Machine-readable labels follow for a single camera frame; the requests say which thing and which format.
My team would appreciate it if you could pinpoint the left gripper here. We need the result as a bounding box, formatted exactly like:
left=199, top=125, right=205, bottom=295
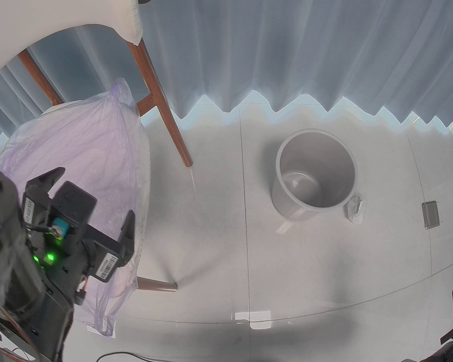
left=22, top=167, right=137, bottom=305

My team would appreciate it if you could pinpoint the purple plastic bag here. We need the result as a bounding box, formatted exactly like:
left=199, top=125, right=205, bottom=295
left=0, top=77, right=145, bottom=338

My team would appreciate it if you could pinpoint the white trash bin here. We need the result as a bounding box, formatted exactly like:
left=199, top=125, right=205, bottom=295
left=271, top=128, right=359, bottom=222

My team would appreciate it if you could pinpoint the crumpled white paper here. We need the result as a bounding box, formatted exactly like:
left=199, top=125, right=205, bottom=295
left=345, top=194, right=367, bottom=226

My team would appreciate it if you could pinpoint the white cushioned wooden chair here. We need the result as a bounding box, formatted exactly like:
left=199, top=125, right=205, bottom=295
left=0, top=0, right=194, bottom=293

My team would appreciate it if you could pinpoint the white curtain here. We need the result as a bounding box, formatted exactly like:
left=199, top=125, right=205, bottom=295
left=0, top=0, right=453, bottom=144

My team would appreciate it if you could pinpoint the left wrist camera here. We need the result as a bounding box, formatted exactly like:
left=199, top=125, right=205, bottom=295
left=46, top=181, right=97, bottom=249

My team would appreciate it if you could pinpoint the black cable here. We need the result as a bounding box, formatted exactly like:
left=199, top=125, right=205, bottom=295
left=96, top=351, right=165, bottom=362

